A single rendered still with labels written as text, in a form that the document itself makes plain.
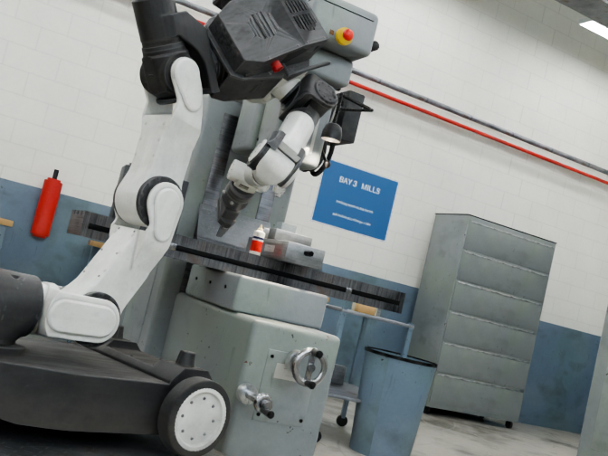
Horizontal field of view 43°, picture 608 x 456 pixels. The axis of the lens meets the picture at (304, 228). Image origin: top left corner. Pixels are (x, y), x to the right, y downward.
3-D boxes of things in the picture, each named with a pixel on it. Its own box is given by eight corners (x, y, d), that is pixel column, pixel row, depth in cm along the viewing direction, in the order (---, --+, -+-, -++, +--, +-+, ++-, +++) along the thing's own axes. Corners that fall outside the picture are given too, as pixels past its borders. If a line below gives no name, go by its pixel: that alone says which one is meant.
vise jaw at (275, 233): (310, 249, 279) (313, 238, 280) (274, 239, 273) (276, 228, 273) (302, 248, 285) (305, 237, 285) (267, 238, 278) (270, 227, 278)
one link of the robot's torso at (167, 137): (138, 226, 199) (168, 49, 200) (103, 219, 212) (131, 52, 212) (185, 233, 210) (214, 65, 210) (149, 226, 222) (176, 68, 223)
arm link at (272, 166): (261, 194, 230) (275, 193, 211) (233, 173, 228) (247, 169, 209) (282, 166, 232) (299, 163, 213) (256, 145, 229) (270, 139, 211)
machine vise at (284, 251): (321, 270, 268) (328, 240, 269) (283, 261, 261) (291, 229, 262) (279, 262, 299) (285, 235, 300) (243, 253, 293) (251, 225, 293)
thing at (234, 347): (300, 525, 243) (344, 337, 247) (207, 517, 229) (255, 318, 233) (213, 451, 315) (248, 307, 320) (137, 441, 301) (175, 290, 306)
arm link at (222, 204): (238, 231, 252) (252, 210, 243) (211, 224, 248) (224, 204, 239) (238, 200, 259) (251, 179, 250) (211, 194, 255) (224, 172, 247)
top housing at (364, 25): (372, 58, 272) (382, 14, 274) (308, 31, 261) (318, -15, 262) (311, 77, 315) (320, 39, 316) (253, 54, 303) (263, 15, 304)
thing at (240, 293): (322, 330, 264) (330, 296, 265) (230, 310, 249) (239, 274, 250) (263, 311, 309) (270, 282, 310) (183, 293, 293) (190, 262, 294)
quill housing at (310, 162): (320, 171, 280) (341, 87, 282) (270, 155, 270) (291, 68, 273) (298, 173, 297) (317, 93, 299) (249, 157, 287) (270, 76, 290)
